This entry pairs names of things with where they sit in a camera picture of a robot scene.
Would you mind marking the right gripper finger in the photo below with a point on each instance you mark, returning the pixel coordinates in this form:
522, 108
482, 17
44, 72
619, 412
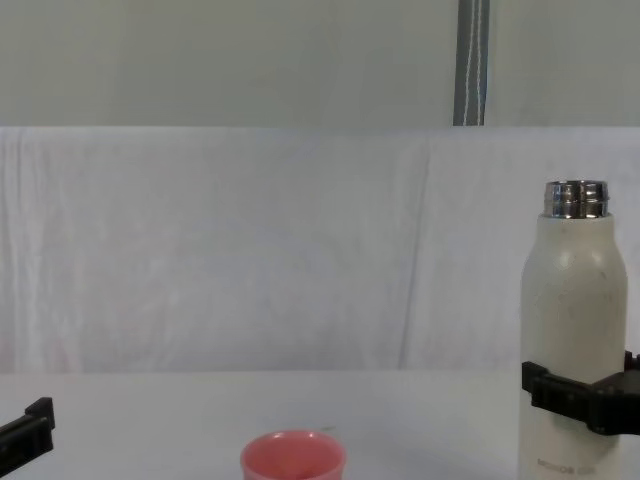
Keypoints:
560, 395
633, 361

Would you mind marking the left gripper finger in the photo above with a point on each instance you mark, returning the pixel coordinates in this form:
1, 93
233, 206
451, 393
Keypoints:
32, 430

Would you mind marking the cream vacuum bottle steel neck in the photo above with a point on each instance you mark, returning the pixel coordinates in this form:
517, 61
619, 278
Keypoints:
575, 300

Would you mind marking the white table cloth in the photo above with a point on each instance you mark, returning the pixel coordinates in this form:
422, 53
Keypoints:
150, 415

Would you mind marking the pink plastic cup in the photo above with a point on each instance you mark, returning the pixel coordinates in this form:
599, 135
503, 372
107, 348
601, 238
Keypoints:
292, 457

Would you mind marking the white wrinkled curtain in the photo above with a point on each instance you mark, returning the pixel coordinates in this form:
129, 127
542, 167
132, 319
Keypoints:
250, 250

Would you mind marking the grey striped post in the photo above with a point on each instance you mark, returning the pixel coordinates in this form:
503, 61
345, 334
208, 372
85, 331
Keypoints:
472, 62

